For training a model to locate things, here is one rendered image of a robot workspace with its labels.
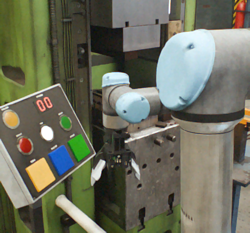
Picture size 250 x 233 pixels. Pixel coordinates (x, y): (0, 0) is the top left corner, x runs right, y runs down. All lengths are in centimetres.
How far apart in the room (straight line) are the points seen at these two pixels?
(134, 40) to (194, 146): 95
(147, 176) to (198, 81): 118
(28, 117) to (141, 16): 64
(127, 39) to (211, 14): 821
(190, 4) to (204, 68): 141
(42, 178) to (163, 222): 94
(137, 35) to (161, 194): 76
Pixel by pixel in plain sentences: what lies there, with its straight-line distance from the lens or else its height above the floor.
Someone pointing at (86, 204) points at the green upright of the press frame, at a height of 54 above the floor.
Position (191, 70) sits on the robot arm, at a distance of 51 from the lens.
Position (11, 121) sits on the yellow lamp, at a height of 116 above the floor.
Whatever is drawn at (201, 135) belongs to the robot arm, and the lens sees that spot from 57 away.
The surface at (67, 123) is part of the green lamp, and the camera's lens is 123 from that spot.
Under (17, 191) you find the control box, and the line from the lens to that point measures 107.
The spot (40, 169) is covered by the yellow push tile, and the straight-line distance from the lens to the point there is 109.
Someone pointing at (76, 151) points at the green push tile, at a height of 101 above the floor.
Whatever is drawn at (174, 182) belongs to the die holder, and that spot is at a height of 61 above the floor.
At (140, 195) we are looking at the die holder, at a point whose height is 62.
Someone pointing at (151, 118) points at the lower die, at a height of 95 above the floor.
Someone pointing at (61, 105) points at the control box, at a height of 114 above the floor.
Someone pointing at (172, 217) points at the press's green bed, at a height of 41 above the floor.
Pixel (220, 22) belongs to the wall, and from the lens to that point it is 985.
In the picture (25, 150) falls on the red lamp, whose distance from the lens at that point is 108.
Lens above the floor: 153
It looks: 20 degrees down
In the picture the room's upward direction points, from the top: straight up
